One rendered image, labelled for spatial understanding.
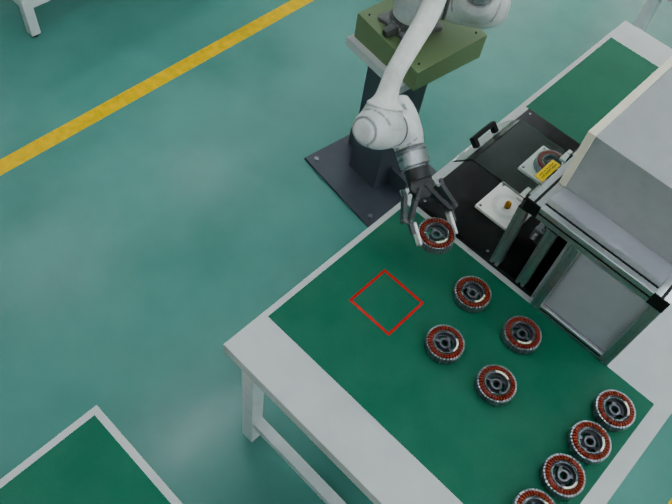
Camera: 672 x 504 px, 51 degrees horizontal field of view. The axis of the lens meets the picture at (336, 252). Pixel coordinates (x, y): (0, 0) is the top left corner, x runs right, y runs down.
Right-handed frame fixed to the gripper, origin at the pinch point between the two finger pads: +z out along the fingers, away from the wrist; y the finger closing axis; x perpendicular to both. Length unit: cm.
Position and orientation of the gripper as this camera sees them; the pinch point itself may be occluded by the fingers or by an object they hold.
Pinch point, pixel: (435, 233)
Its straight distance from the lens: 208.1
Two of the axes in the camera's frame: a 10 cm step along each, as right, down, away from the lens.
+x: 2.9, -0.7, -9.6
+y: -9.1, 2.8, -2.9
